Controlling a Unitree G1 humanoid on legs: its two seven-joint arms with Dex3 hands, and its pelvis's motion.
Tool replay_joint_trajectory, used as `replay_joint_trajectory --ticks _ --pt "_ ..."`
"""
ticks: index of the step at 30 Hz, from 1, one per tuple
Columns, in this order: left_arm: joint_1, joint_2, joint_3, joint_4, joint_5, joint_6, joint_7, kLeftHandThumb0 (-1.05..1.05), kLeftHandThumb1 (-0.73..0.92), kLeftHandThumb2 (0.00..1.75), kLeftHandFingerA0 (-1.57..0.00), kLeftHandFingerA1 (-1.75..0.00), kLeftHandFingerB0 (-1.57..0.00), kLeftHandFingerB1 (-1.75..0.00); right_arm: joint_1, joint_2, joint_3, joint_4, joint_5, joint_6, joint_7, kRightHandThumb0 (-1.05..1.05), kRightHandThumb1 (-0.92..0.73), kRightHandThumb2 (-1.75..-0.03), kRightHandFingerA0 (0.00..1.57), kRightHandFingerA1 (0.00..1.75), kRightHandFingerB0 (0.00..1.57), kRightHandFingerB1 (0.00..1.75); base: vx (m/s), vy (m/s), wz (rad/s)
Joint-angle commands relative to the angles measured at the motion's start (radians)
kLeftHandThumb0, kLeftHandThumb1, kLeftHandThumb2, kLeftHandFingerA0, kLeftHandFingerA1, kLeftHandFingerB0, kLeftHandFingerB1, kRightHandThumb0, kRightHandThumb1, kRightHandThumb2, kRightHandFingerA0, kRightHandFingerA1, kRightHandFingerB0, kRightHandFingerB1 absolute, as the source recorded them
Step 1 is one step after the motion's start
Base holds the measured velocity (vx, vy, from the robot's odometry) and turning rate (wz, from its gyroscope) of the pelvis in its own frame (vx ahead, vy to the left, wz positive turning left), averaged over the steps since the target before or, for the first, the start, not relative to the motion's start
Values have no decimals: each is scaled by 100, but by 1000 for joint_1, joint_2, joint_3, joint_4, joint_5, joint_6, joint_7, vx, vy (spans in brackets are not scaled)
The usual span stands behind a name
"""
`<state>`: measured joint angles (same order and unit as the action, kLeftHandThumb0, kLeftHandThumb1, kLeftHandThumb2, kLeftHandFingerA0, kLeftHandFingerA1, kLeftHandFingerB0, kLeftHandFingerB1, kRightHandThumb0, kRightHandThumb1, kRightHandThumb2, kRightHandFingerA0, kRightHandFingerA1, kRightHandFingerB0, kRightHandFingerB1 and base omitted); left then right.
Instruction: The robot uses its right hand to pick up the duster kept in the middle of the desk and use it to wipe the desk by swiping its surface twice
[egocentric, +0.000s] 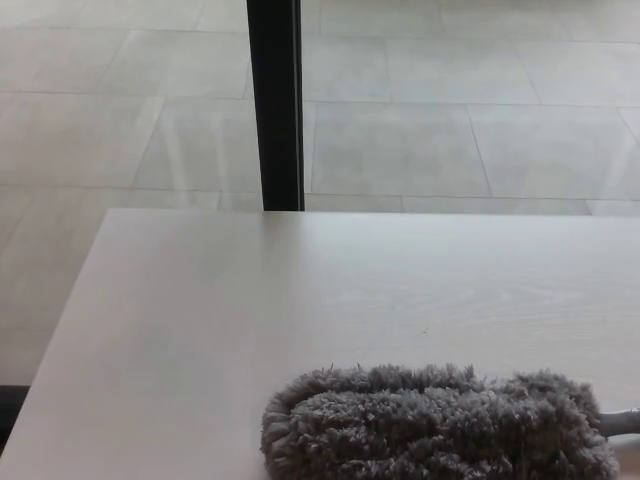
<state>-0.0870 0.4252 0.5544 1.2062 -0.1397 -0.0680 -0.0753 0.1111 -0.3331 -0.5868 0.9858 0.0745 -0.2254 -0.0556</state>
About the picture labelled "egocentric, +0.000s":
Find grey fluffy microfibre duster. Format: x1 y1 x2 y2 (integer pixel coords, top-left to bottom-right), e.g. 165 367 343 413
259 363 640 480

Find black floor base strip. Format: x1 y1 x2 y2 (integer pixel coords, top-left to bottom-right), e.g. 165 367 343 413
0 383 32 447

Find black vertical window frame post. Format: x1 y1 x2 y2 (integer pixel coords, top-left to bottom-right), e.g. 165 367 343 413
246 0 306 213

